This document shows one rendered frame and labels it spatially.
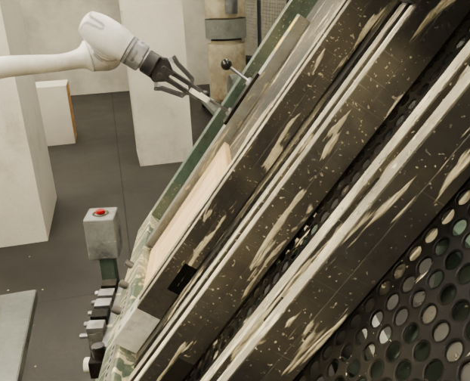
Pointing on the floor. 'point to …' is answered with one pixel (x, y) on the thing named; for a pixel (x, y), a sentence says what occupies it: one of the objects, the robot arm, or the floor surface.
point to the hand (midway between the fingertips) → (199, 94)
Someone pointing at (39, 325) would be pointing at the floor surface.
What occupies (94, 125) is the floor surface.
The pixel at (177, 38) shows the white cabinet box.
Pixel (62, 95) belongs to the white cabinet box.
